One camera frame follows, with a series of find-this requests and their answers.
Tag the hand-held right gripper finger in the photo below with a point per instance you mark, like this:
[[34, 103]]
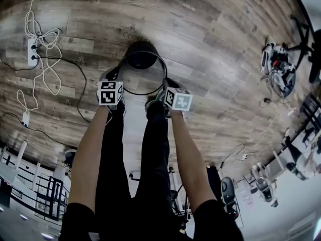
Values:
[[170, 83]]

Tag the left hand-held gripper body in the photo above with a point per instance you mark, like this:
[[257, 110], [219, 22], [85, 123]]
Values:
[[110, 94]]

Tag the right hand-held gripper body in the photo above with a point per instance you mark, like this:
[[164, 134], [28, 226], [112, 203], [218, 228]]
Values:
[[180, 102]]

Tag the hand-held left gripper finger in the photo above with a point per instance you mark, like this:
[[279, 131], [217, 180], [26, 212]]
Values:
[[113, 74]]

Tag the black mesh waste bin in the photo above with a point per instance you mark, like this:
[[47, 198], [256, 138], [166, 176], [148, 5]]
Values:
[[140, 56]]

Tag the person's left forearm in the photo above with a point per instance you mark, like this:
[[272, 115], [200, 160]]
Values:
[[87, 159]]

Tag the person's right forearm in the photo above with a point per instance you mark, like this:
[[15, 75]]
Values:
[[190, 159]]

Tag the person's right shoe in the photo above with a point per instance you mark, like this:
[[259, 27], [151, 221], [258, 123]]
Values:
[[153, 102]]

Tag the white power strip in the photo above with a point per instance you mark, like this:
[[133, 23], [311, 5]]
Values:
[[32, 51]]

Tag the white extension socket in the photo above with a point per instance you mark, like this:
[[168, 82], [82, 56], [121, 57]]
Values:
[[244, 156]]

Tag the small black adapter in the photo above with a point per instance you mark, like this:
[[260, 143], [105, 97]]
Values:
[[265, 101]]

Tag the white power adapter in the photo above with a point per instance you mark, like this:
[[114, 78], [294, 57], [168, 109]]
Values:
[[25, 119]]

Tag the person's black clothing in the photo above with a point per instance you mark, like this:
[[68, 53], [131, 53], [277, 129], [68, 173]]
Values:
[[150, 197]]

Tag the black metal rack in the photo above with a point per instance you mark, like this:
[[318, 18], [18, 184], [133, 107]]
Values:
[[47, 194]]

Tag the black office chair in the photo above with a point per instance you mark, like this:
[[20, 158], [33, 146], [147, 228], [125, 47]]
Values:
[[304, 44]]

